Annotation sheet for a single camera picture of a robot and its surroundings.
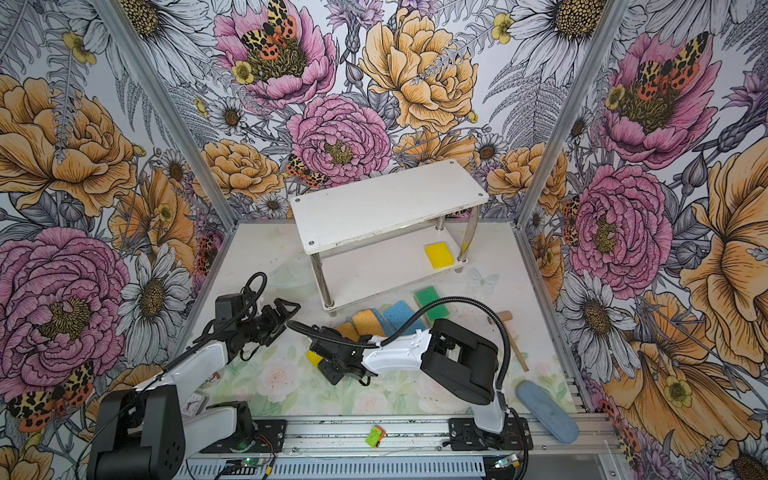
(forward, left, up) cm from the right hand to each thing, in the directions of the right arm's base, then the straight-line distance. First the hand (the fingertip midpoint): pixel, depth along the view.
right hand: (333, 371), depth 85 cm
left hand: (+12, +12, +6) cm, 18 cm away
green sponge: (+22, -28, +2) cm, 36 cm away
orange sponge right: (+12, -9, +4) cm, 16 cm away
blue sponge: (+17, -19, +1) cm, 25 cm away
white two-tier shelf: (+20, -12, +33) cm, 41 cm away
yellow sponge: (+4, +6, +1) cm, 7 cm away
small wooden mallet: (+15, -51, +1) cm, 54 cm away
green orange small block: (-16, -12, +2) cm, 20 cm away
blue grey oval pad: (-12, -55, +2) cm, 57 cm away
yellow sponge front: (+35, -33, +7) cm, 49 cm away
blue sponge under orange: (+13, -15, +1) cm, 20 cm away
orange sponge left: (+10, -4, +4) cm, 11 cm away
